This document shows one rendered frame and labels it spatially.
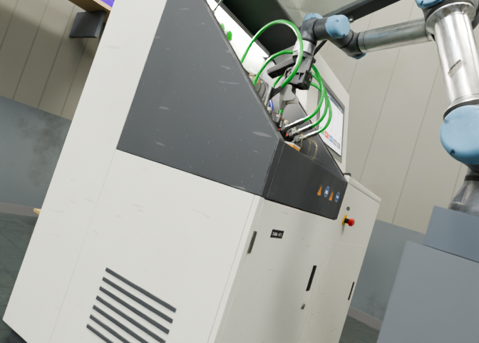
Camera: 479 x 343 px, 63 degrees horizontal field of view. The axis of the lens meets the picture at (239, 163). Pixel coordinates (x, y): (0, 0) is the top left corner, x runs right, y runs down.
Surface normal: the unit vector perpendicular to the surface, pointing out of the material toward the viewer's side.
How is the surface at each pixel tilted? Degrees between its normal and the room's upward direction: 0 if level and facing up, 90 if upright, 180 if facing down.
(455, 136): 97
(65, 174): 90
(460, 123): 97
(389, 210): 90
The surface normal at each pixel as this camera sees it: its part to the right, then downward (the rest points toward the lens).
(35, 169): 0.74, 0.20
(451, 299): -0.59, -0.24
